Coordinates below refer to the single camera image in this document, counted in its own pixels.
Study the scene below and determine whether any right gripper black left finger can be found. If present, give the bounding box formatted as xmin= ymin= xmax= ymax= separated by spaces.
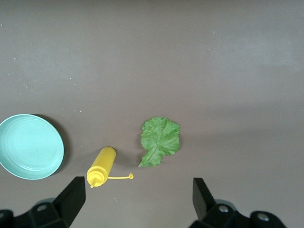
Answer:
xmin=0 ymin=176 xmax=86 ymax=228

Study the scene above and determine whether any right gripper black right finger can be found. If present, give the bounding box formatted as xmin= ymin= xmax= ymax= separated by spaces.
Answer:
xmin=189 ymin=178 xmax=289 ymax=228

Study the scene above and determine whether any yellow mustard squeeze bottle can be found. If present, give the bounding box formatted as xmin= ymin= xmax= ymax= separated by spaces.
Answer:
xmin=86 ymin=146 xmax=134 ymax=189

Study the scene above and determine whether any green lettuce leaf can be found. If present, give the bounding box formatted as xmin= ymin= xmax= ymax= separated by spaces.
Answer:
xmin=137 ymin=115 xmax=181 ymax=168

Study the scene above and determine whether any mint green plate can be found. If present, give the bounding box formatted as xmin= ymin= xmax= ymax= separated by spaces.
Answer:
xmin=0 ymin=114 xmax=65 ymax=181

